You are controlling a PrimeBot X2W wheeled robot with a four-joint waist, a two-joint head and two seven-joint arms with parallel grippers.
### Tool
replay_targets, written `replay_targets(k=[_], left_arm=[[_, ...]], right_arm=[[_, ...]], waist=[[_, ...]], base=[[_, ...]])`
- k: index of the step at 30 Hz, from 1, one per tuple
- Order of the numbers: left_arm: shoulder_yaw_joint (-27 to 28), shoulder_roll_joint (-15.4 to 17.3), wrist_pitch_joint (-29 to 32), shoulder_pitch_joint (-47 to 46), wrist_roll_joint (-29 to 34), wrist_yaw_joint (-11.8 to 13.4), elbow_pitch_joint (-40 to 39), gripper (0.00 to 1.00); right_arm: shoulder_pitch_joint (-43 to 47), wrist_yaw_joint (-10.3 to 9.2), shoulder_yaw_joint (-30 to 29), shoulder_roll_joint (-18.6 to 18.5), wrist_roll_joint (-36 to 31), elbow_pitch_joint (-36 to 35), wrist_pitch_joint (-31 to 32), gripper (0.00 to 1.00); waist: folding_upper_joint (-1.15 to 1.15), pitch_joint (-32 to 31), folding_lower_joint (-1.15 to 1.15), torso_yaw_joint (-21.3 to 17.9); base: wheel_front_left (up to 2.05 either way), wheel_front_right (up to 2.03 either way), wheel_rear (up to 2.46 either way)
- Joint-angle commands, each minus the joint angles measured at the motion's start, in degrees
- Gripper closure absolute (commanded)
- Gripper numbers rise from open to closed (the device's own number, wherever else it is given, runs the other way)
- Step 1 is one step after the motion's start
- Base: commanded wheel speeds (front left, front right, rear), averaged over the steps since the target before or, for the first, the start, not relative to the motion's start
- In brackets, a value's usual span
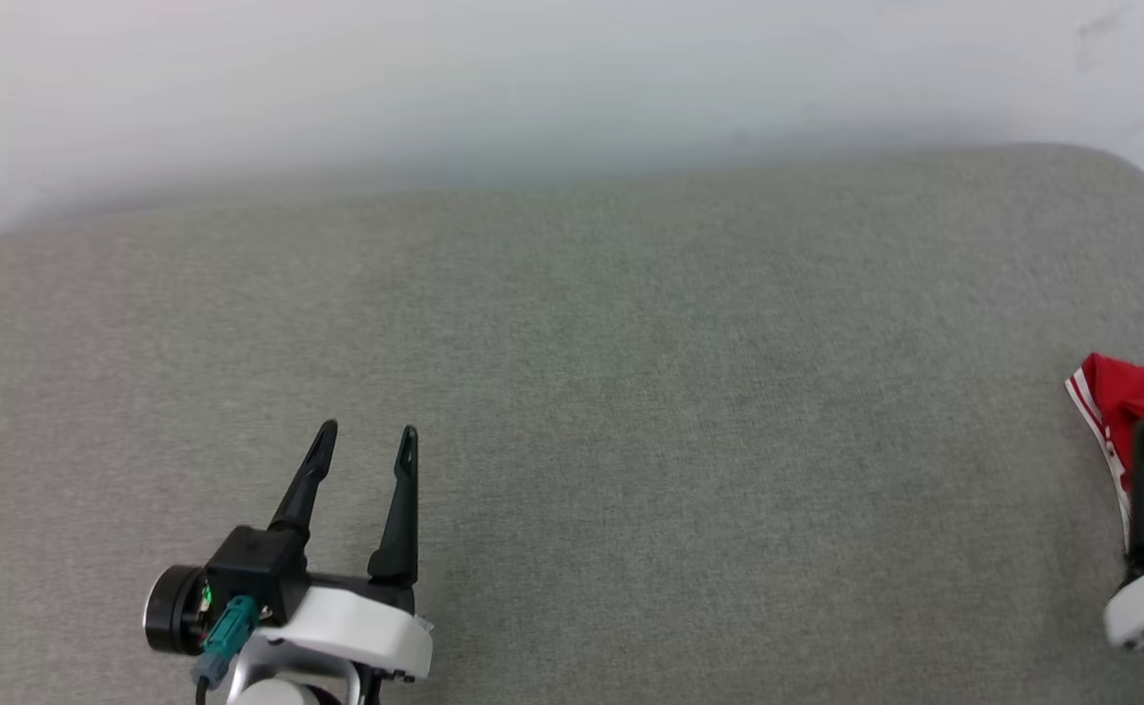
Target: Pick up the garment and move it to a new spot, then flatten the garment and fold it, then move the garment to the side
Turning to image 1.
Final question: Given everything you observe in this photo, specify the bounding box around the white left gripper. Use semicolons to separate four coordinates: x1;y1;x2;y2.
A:
227;419;434;705

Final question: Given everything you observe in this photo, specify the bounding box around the black round left gripper motor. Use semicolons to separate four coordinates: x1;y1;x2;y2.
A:
143;564;213;656

